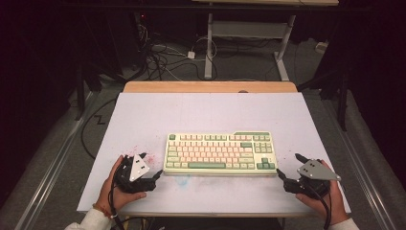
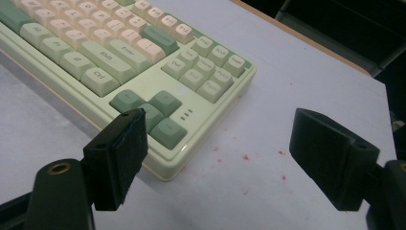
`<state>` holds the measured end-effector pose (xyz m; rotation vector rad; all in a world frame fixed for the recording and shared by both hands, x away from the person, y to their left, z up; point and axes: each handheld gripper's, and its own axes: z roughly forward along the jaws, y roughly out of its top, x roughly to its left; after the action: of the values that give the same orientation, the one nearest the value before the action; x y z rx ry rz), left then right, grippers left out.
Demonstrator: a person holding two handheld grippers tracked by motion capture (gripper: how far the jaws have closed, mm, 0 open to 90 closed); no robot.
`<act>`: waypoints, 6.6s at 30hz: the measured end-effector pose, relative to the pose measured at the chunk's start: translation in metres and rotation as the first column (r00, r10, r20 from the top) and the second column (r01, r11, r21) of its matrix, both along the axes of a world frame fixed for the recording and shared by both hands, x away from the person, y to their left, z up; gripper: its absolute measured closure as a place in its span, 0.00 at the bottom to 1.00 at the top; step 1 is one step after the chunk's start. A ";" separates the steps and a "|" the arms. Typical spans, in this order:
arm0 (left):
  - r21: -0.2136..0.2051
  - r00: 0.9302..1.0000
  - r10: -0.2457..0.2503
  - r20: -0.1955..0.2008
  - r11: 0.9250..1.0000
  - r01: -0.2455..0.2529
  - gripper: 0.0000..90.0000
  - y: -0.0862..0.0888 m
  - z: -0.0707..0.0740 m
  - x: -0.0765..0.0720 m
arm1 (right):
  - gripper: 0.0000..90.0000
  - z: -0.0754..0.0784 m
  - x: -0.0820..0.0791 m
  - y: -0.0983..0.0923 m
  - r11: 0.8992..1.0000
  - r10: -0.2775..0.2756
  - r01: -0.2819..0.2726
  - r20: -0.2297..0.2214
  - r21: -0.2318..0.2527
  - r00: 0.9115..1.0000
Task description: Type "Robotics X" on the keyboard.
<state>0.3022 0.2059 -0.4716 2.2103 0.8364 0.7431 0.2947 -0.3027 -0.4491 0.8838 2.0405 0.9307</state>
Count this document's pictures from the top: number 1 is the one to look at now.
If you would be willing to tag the black metal stand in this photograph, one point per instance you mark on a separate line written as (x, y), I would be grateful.
(79, 96)
(343, 102)

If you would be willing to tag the white metal desk frame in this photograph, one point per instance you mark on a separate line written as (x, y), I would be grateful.
(249, 29)

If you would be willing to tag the white table mat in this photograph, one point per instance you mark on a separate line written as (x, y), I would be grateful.
(207, 111)

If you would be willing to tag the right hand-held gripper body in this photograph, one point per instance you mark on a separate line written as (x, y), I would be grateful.
(314, 171)

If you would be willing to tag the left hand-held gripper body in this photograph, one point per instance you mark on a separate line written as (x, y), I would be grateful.
(140, 187)

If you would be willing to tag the white power strip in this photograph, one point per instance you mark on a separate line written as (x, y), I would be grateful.
(321, 47)

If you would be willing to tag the metal floor rail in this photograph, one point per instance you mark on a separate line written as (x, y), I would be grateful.
(360, 166)
(54, 166)

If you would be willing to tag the white power adapter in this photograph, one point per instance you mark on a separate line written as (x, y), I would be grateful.
(191, 55)

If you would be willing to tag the cream pink green keyboard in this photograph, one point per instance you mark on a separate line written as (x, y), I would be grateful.
(220, 153)

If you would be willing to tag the person's right hand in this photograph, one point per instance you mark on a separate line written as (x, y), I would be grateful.
(311, 203)

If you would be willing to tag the person's left hand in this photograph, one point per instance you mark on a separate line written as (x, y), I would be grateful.
(123, 198)

